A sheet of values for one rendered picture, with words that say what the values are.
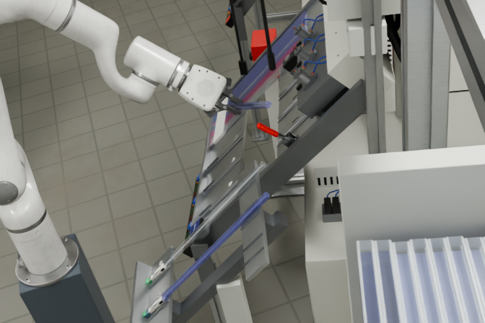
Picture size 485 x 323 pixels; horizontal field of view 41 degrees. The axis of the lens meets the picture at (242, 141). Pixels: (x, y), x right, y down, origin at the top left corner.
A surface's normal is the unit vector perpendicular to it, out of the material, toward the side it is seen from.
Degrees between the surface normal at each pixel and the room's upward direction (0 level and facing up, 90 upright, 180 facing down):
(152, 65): 67
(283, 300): 0
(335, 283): 90
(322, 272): 90
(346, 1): 90
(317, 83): 44
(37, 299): 90
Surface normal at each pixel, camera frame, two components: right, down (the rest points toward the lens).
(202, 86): 0.15, -0.05
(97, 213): -0.16, -0.78
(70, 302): 0.29, 0.54
